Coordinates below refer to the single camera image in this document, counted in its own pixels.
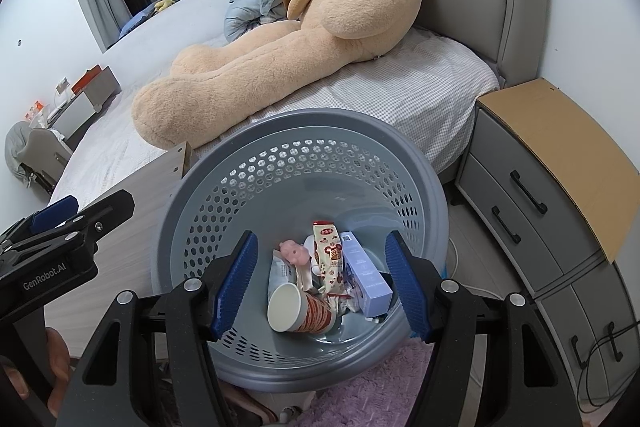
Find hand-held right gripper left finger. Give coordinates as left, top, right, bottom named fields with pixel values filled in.
left=57, top=229, right=259, bottom=427

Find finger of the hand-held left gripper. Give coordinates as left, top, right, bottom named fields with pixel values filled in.
left=0, top=196, right=81, bottom=253
left=10, top=189, right=136, bottom=253

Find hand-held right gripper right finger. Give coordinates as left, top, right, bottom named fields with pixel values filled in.
left=385, top=229, right=583, bottom=427

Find lavender cartoon carton box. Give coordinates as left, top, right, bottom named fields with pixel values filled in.
left=340, top=231, right=393, bottom=318

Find light blue wipes packet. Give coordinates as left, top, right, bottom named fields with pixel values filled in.
left=270, top=249, right=306, bottom=303

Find white paper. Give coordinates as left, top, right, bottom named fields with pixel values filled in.
left=327, top=292, right=363, bottom=315

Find small pink toy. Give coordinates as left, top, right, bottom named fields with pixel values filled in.
left=279, top=239, right=311, bottom=268

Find red white printed paper cup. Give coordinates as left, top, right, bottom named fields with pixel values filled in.
left=266, top=282, right=337, bottom=334

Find red white snack packet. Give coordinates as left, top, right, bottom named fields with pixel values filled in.
left=312, top=220, right=351, bottom=303

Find grey perforated plastic basket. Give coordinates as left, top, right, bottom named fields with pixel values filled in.
left=150, top=107, right=451, bottom=395

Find person's left hand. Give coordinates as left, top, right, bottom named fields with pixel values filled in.
left=0, top=327, right=73, bottom=410

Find grey upholstered chair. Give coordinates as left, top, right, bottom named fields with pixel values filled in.
left=17, top=128, right=75, bottom=195

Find grey clothing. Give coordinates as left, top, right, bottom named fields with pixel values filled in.
left=5, top=121, right=38, bottom=180

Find orange packets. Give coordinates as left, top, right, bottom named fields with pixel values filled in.
left=25, top=99, right=48, bottom=125

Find grey white desk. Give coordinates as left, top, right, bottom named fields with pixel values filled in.
left=50, top=66, right=122, bottom=142

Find purple fluffy rug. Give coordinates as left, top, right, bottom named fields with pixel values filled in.
left=295, top=339, right=441, bottom=427

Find pink slipper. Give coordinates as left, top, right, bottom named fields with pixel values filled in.
left=225, top=387, right=281, bottom=427

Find red box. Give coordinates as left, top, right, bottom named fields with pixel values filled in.
left=71, top=65, right=103, bottom=94

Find grey nightstand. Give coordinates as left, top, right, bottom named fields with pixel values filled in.
left=455, top=99, right=640, bottom=427

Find blue cushion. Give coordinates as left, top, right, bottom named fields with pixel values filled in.
left=119, top=2, right=158, bottom=38

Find bed with grey sheet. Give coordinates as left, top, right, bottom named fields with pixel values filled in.
left=47, top=27, right=501, bottom=212

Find folded blue-grey duvet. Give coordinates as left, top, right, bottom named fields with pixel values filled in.
left=223, top=0, right=281, bottom=42

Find large beige teddy bear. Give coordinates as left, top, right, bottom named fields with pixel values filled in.
left=132, top=0, right=426, bottom=148

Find black cable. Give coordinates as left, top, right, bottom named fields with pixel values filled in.
left=580, top=322, right=640, bottom=408

